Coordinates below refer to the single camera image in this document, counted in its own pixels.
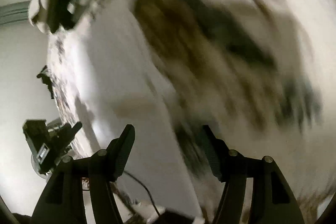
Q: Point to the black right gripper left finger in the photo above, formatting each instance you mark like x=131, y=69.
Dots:
x=62, y=198

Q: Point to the floral bed sheet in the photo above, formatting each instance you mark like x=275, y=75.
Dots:
x=261, y=73

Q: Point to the black item on basket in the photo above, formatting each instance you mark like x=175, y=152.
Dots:
x=45, y=78

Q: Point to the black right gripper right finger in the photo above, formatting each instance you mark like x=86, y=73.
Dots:
x=272, y=198

